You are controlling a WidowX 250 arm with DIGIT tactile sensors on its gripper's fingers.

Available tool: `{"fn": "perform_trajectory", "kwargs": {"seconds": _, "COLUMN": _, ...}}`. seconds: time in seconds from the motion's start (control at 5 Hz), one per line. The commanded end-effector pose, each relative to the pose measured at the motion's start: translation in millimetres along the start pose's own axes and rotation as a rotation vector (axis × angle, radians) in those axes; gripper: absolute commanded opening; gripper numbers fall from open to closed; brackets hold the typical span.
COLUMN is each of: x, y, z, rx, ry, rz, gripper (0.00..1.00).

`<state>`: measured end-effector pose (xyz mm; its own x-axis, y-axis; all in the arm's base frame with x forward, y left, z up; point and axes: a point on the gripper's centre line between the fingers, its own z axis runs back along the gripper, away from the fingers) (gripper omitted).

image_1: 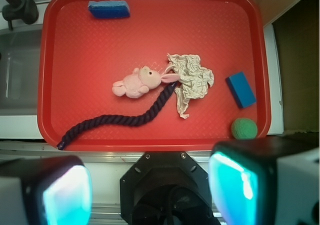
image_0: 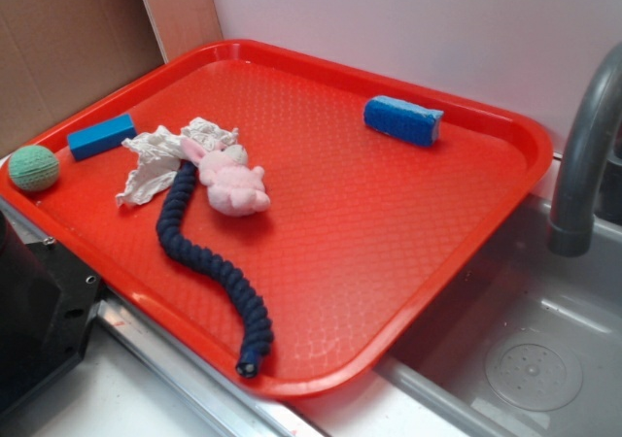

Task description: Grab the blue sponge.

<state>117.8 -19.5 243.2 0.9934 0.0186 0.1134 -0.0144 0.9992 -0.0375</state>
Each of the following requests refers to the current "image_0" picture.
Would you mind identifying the grey faucet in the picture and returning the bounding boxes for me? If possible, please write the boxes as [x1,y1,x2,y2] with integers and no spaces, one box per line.
[548,45,621,257]

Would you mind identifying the brown cardboard panel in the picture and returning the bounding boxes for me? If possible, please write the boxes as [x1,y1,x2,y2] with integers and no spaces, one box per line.
[1,0,163,155]

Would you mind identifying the pink plush bunny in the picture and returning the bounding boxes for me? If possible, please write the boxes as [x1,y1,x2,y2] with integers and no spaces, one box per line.
[181,138,271,217]

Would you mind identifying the blue sponge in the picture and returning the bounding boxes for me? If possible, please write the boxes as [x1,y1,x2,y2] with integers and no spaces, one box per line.
[363,95,444,148]

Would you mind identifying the white crumpled cloth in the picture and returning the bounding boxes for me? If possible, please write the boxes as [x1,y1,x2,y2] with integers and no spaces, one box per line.
[115,118,239,208]

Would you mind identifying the red plastic tray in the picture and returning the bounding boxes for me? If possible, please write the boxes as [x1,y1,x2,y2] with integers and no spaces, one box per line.
[1,41,553,398]

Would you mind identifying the dark blue braided rope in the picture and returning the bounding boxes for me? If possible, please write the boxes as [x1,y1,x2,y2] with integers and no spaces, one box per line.
[155,159,275,379]

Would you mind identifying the sink drain strainer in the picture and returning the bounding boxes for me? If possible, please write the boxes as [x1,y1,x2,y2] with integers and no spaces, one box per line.
[484,332,583,412]

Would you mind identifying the green knitted ball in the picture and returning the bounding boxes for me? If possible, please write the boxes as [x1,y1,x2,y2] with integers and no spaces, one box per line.
[9,145,60,192]

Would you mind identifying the blue rectangular block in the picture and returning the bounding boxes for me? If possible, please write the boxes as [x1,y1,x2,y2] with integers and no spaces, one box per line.
[67,114,137,161]

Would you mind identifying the grey sink basin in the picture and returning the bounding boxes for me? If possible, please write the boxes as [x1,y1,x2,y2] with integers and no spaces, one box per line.
[377,197,621,436]

